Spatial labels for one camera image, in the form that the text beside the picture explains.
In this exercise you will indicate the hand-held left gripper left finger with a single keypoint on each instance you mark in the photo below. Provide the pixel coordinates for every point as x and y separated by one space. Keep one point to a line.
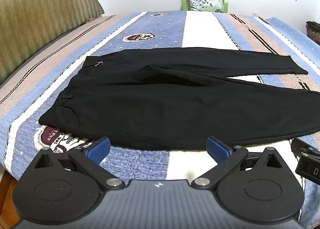
98 150

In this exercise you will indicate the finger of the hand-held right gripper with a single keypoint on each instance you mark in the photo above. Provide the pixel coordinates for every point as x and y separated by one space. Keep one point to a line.
301 147

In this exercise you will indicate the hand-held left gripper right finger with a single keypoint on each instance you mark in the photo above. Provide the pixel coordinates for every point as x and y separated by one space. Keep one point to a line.
217 149

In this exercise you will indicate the black pants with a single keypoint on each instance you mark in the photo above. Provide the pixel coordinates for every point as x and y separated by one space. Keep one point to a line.
175 104

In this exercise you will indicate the dark brown bag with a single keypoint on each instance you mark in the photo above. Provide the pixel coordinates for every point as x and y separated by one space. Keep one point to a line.
313 31

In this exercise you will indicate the striped blue printed blanket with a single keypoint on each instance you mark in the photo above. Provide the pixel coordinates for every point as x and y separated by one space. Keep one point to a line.
155 26

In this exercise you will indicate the green padded headboard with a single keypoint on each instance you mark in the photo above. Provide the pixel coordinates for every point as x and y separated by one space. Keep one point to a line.
32 19

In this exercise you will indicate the green plastic chair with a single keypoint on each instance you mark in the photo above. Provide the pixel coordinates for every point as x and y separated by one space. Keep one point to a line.
223 0

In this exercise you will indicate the wooden bed frame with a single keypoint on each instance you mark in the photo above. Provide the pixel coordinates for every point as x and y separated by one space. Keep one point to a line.
6 194

